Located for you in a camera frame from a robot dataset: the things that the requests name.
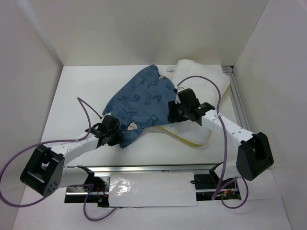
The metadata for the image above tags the aluminium side rail frame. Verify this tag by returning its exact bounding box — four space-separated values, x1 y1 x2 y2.
222 66 251 130

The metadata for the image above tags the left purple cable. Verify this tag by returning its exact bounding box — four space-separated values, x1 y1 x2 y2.
0 97 118 221

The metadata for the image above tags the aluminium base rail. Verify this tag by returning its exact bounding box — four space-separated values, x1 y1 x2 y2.
64 164 241 207

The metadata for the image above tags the blue letter print pillowcase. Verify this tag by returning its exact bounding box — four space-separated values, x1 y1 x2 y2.
102 65 176 149

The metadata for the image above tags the white cover plate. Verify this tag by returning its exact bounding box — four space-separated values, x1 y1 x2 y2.
108 172 197 207

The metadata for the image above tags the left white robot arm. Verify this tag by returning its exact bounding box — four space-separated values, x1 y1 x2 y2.
20 115 123 197

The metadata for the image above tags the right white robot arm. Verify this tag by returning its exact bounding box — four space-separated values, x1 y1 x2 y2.
168 88 274 181

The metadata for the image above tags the white pillow yellow edge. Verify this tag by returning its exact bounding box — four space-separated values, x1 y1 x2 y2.
158 59 230 147

